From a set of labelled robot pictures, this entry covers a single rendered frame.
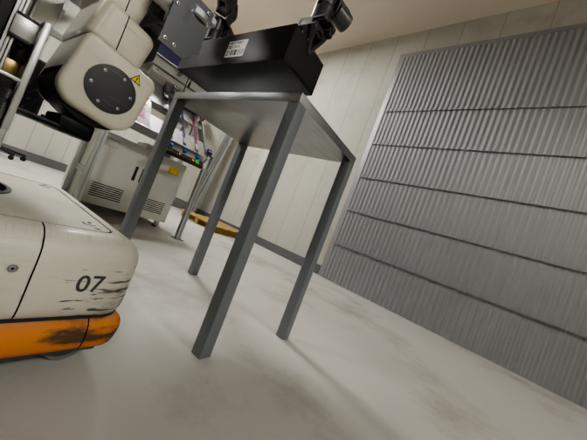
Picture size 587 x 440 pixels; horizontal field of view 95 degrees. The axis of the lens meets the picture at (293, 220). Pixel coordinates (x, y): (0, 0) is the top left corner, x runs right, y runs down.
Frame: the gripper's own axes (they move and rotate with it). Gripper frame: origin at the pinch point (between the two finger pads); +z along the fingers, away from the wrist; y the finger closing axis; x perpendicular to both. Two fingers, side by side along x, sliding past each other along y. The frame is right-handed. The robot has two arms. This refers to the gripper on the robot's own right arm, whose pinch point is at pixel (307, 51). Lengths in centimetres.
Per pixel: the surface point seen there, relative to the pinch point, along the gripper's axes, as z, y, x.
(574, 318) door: 44, -123, -227
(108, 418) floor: 95, -15, 30
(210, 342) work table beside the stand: 91, -6, 3
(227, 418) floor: 95, -26, 11
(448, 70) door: -176, 27, -249
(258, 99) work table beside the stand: 17.7, 10.4, 3.1
